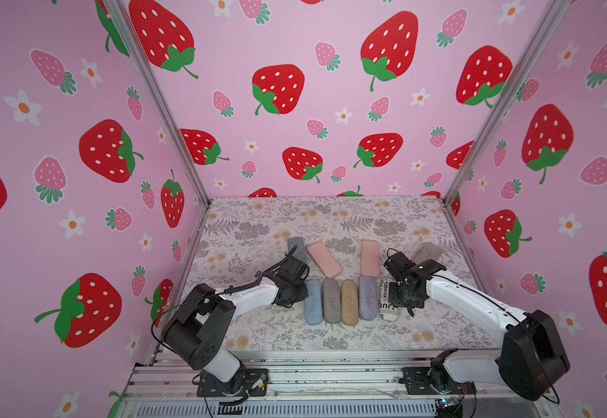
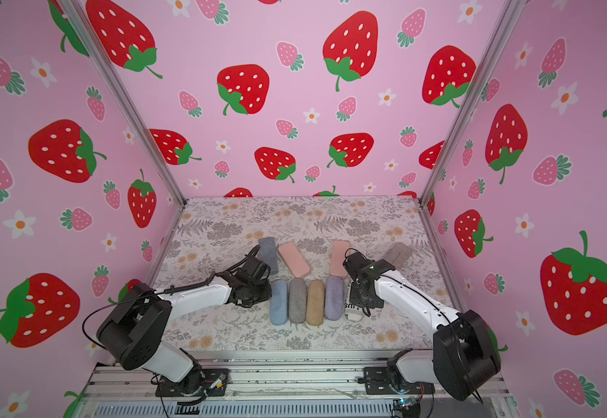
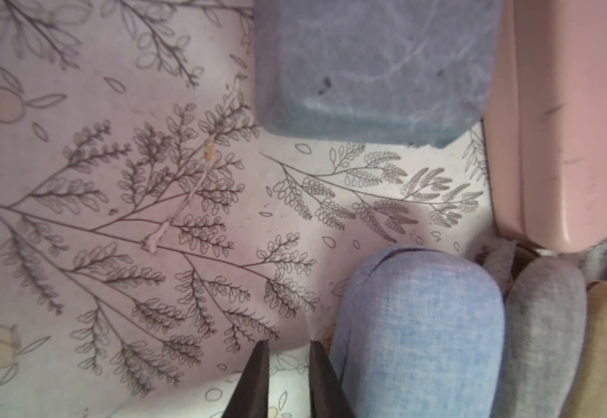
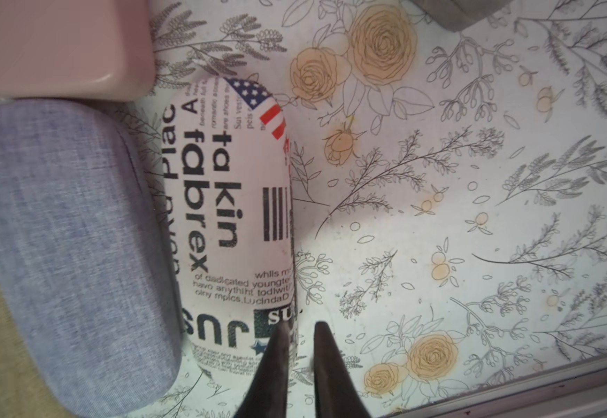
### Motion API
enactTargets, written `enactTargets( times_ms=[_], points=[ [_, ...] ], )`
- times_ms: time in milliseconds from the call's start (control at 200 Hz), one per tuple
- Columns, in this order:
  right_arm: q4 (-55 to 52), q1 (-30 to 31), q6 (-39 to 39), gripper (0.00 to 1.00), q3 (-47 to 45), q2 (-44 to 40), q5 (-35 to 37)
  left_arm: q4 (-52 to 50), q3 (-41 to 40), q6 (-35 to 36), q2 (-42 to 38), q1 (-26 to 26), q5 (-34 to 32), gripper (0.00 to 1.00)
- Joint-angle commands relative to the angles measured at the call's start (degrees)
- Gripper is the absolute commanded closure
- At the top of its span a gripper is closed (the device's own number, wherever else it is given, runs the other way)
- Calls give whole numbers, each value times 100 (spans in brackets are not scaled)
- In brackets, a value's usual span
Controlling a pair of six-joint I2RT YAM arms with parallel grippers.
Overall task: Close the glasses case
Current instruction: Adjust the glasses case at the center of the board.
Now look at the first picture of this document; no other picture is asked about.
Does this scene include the green case purple glasses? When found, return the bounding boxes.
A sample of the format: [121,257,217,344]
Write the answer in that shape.
[288,237,308,264]

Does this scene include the newspaper print glasses case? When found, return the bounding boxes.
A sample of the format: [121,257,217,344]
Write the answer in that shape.
[378,278,399,322]

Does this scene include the blue fabric glasses case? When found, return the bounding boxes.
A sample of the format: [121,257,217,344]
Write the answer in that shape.
[305,280,324,326]

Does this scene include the pink glasses case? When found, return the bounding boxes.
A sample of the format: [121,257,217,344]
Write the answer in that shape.
[307,241,343,279]

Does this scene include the purple case brown lining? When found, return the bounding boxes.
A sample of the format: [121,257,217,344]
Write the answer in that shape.
[359,275,379,322]

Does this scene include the grey case teal lining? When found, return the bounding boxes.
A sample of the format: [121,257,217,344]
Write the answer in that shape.
[413,242,444,264]

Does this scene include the grey fabric glasses case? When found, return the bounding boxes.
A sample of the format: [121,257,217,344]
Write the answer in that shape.
[322,278,342,324]

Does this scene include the pink case black sunglasses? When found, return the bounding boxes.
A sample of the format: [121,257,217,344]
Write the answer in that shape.
[360,240,381,278]

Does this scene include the tan woven glasses case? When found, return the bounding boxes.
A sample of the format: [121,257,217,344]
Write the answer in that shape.
[341,280,359,327]

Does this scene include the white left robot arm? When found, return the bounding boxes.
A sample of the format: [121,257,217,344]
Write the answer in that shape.
[155,254,310,393]

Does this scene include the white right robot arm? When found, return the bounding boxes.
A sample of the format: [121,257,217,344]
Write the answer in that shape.
[384,249,571,401]

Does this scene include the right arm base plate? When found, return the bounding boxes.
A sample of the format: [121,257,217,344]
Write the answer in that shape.
[398,367,477,396]

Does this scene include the aluminium rail frame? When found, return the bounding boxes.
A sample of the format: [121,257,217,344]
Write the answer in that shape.
[110,350,564,417]

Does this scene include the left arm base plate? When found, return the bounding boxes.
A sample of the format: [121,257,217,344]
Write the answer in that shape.
[197,367,270,397]

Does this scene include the aluminium corner post right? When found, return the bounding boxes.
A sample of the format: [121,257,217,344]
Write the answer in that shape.
[442,0,570,210]

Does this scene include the aluminium corner post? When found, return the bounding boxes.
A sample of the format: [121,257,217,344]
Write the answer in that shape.
[105,0,211,209]
[442,0,570,210]

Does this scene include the aluminium corner post left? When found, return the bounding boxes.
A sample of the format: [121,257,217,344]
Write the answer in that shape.
[105,0,211,209]

